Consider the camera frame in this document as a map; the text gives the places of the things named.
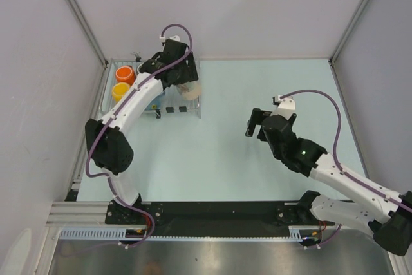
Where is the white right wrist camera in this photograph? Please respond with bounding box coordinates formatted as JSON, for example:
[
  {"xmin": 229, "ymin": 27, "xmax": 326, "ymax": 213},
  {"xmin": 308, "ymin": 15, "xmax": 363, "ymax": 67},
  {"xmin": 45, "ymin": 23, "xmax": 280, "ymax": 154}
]
[{"xmin": 273, "ymin": 95, "xmax": 295, "ymax": 112}]

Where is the orange cup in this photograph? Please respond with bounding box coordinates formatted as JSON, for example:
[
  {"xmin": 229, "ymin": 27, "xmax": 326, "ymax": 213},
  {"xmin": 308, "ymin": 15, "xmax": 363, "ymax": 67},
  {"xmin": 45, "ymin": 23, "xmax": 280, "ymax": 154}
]
[{"xmin": 115, "ymin": 66, "xmax": 136, "ymax": 86}]

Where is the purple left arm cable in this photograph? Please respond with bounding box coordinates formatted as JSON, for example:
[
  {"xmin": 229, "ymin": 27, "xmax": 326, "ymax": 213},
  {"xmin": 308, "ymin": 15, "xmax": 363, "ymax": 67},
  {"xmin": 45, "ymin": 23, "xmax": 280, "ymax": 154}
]
[{"xmin": 86, "ymin": 23, "xmax": 194, "ymax": 179}]

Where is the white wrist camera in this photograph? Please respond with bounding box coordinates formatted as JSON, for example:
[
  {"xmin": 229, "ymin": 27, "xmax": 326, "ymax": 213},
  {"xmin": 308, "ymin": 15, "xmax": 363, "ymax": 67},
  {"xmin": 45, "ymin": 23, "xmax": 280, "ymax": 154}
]
[
  {"xmin": 273, "ymin": 95, "xmax": 295, "ymax": 112},
  {"xmin": 159, "ymin": 35, "xmax": 180, "ymax": 44}
]

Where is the beige patterned ceramic mug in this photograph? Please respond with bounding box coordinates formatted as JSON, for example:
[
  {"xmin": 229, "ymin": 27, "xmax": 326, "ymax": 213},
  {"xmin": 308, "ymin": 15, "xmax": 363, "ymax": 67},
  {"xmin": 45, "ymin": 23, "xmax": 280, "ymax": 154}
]
[{"xmin": 176, "ymin": 81, "xmax": 201, "ymax": 100}]

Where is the slotted cable duct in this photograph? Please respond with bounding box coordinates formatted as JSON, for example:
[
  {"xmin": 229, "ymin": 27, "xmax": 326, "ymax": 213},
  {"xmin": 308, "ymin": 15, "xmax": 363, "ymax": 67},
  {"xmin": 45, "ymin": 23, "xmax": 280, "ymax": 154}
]
[{"xmin": 59, "ymin": 227, "xmax": 318, "ymax": 242}]

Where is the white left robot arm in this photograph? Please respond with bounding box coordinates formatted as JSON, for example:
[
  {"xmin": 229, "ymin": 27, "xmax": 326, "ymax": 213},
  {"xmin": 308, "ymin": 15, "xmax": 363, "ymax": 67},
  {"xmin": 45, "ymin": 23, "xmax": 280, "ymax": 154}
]
[{"xmin": 85, "ymin": 37, "xmax": 199, "ymax": 223}]

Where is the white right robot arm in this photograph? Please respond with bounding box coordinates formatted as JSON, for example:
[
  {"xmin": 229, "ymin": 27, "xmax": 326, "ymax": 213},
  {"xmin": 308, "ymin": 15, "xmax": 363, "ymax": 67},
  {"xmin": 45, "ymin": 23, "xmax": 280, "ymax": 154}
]
[{"xmin": 245, "ymin": 108, "xmax": 411, "ymax": 256}]

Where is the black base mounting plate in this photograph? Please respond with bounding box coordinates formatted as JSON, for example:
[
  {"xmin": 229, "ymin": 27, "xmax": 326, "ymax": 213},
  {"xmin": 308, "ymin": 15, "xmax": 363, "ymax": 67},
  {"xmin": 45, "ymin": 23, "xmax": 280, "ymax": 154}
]
[{"xmin": 104, "ymin": 200, "xmax": 337, "ymax": 238}]

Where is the light blue mug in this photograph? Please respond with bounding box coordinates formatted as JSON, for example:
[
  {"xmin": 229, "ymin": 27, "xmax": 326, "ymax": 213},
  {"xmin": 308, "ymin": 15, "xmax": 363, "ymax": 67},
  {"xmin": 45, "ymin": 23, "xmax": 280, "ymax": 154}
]
[{"xmin": 148, "ymin": 91, "xmax": 165, "ymax": 110}]

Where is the clear acrylic dish rack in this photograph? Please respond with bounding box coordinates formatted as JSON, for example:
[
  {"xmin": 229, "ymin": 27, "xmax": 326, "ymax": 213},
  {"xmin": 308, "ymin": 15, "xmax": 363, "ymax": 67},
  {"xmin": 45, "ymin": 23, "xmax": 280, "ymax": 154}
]
[{"xmin": 98, "ymin": 59, "xmax": 200, "ymax": 119}]

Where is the grey mug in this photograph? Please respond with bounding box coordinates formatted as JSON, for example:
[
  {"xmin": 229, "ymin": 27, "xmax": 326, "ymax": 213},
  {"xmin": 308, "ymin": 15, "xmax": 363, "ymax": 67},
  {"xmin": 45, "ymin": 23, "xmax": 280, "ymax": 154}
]
[{"xmin": 136, "ymin": 63, "xmax": 145, "ymax": 74}]

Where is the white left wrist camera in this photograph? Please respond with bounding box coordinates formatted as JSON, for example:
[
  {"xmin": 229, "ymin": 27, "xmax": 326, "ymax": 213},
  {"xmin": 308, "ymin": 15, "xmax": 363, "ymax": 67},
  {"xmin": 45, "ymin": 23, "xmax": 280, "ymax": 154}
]
[{"xmin": 159, "ymin": 35, "xmax": 180, "ymax": 44}]

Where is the yellow mug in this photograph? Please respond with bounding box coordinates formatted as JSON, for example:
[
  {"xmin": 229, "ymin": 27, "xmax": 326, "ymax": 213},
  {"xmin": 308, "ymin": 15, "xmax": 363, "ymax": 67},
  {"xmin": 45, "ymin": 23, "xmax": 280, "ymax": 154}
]
[{"xmin": 111, "ymin": 82, "xmax": 130, "ymax": 103}]

